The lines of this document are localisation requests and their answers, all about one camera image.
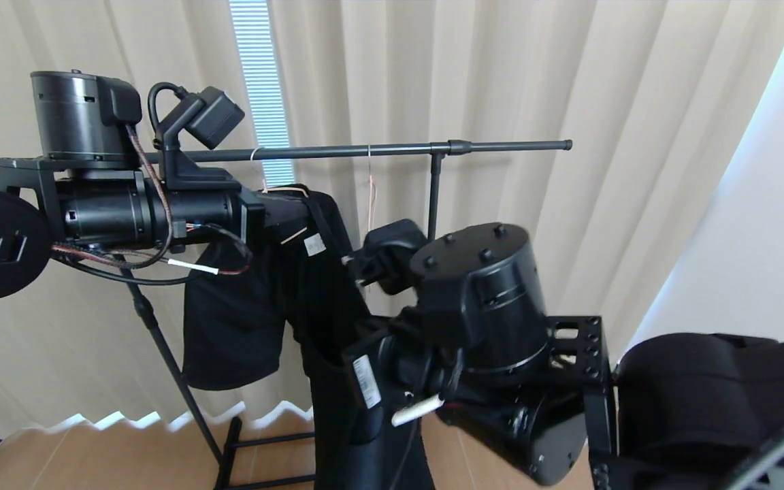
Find black cable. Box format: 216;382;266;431
147;82;189;147

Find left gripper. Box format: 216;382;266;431
59;169;267;263

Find black shorts with white cord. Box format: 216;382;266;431
183;189;374;392

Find black clothes rack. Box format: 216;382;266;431
0;140;573;490

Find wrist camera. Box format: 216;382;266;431
343;219;428;297
157;85;246;191

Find black garment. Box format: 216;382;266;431
300;299;434;490

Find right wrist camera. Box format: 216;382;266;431
343;219;428;297

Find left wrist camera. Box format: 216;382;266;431
157;85;246;191

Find white curtain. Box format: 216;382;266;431
0;0;246;436
266;0;784;426

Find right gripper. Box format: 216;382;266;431
341;327;587;487

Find window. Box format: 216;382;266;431
227;0;296;188

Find pink clothes hanger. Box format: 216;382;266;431
250;146;310;244
365;144;379;293

